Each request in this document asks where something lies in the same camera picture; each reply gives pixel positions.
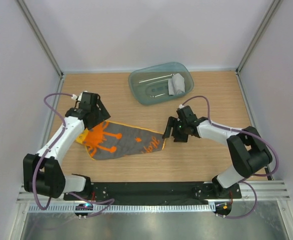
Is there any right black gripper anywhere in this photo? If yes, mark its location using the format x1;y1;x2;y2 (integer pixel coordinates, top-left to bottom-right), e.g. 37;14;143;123
162;116;189;143

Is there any grey panda towel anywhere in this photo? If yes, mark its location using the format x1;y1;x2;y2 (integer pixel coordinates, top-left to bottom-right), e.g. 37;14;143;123
167;73;185;96

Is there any orange grey towel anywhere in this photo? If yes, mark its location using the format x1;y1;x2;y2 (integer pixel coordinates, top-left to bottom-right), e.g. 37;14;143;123
75;120;166;161

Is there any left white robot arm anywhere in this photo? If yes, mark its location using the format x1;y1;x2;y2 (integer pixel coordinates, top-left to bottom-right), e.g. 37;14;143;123
23;91;111;200

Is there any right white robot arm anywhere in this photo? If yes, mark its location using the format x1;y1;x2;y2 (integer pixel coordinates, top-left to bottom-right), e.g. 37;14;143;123
162;106;273;198

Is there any teal plastic basin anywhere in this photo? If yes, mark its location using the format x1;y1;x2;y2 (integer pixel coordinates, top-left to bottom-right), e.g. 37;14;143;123
128;62;194;106

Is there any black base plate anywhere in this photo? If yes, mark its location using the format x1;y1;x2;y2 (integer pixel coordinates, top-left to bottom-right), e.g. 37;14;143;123
77;181;242;206

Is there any slotted cable duct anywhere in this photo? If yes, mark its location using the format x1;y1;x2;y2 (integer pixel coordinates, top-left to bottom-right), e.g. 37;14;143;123
27;202;216;213

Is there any aluminium frame rail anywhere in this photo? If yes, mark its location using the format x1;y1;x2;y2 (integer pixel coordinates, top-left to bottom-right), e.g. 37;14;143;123
16;180;291;204

